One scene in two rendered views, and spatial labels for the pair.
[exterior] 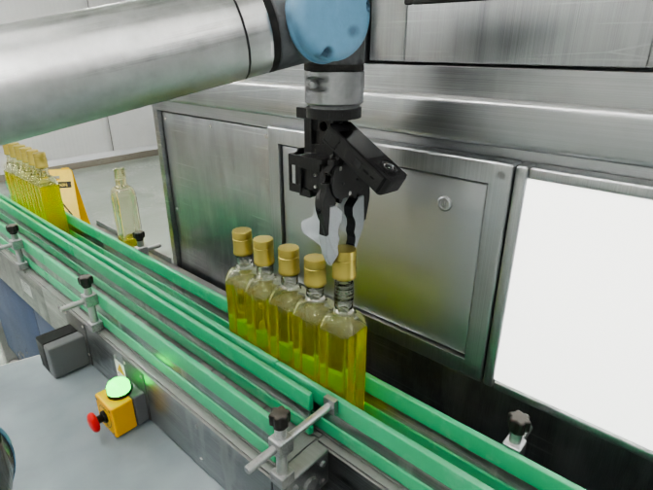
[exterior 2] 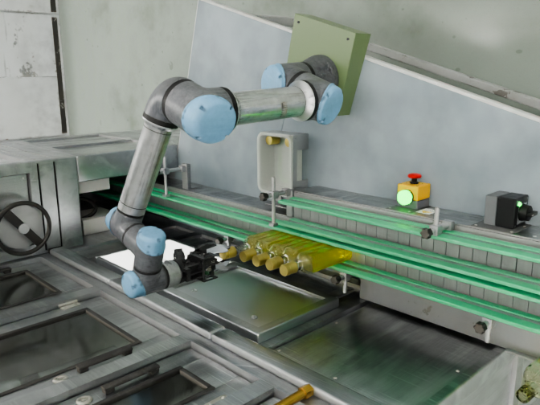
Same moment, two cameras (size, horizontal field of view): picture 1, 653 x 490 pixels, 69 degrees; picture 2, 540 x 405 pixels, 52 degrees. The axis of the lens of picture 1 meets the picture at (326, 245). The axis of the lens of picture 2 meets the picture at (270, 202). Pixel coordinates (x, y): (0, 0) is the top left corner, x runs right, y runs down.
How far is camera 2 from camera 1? 1.85 m
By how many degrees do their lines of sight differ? 91
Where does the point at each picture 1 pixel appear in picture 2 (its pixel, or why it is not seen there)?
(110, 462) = (400, 167)
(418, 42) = (152, 333)
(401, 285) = (243, 283)
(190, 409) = (343, 202)
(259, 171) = (305, 344)
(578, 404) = not seen: hidden behind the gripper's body
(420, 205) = (205, 292)
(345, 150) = (179, 255)
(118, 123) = not seen: outside the picture
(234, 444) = (312, 195)
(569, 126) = not seen: hidden behind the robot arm
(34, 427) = (461, 154)
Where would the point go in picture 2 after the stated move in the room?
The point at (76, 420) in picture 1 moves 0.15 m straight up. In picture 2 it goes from (446, 174) to (419, 182)
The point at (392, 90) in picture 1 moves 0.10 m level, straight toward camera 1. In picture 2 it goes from (177, 323) to (165, 291)
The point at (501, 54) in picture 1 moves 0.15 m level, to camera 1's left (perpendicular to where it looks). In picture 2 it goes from (133, 317) to (152, 296)
